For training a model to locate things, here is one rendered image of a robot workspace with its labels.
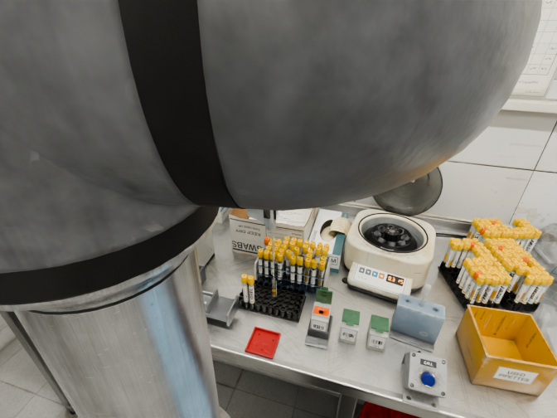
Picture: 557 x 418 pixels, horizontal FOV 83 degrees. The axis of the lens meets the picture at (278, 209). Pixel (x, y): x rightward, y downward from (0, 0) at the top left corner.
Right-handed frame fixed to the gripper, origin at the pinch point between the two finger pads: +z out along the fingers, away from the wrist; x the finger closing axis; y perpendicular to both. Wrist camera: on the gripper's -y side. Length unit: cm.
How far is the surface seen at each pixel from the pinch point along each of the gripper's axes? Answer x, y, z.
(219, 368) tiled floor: -25, 38, 113
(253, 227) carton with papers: -16.6, 11.6, 14.4
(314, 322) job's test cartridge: 7.6, -12.4, 20.2
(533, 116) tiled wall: -51, -62, -16
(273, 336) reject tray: 9.9, -2.9, 26.0
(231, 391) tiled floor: -17, 27, 113
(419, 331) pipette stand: 1.4, -36.3, 22.3
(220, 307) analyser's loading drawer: 8.3, 11.4, 22.2
